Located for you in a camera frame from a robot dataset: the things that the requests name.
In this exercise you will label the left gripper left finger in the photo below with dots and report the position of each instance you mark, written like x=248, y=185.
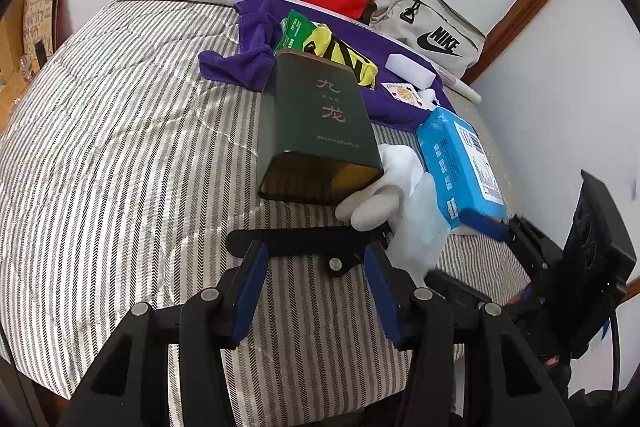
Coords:
x=127, y=383

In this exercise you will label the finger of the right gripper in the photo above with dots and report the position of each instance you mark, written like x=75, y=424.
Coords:
x=494, y=227

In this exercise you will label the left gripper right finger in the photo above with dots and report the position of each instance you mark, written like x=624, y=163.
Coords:
x=470, y=365

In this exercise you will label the blue tissue package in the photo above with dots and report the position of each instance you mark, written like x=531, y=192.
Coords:
x=460, y=168

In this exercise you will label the green tissue pack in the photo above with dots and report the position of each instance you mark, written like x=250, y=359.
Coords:
x=296, y=30

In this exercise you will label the phone on right gripper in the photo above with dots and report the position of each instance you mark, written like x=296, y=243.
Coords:
x=598, y=249

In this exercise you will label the white eraser block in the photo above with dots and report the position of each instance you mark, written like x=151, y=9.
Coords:
x=406, y=69

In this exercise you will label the dark green tea box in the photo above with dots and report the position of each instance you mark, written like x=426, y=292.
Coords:
x=315, y=138

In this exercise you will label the striped mattress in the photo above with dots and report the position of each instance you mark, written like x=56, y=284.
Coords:
x=122, y=172

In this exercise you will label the beige Nike bag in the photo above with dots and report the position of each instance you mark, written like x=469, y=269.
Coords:
x=432, y=28

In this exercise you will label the yellow black pouch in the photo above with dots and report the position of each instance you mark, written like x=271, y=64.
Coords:
x=323, y=43

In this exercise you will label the brown patterned box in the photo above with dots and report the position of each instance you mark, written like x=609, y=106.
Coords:
x=40, y=31

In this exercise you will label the wooden door frame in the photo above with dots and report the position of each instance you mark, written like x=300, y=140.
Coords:
x=520, y=14

